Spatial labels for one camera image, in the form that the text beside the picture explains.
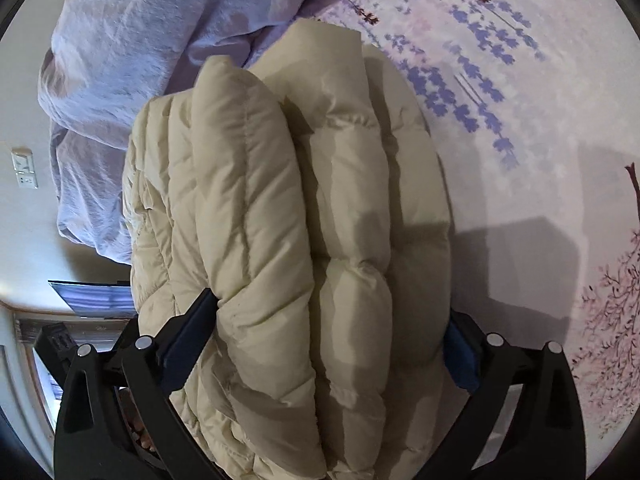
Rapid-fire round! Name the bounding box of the white wall switch plate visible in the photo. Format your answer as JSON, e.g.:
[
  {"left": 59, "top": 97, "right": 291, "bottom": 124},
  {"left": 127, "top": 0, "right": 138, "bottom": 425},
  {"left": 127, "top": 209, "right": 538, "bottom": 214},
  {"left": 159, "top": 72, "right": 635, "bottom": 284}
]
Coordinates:
[{"left": 11, "top": 148, "right": 38, "bottom": 190}]

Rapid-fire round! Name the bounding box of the lavender crumpled duvet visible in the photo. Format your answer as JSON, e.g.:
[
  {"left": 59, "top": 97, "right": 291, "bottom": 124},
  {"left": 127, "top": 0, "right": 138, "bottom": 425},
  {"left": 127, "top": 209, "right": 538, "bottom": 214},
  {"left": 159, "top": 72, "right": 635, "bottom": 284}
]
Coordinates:
[{"left": 38, "top": 0, "right": 306, "bottom": 263}]

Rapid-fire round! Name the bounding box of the pink floral bed sheet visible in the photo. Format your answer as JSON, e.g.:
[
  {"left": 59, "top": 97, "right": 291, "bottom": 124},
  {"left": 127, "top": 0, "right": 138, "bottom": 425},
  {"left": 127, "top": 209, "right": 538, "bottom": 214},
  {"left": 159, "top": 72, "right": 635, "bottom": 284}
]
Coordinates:
[{"left": 314, "top": 0, "right": 639, "bottom": 472}]

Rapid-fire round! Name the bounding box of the cream quilted down jacket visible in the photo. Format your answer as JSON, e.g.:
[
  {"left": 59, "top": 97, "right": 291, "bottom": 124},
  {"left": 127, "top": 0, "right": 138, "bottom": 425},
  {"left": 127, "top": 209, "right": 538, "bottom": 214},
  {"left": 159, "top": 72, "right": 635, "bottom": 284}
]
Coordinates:
[{"left": 122, "top": 20, "right": 451, "bottom": 479}]

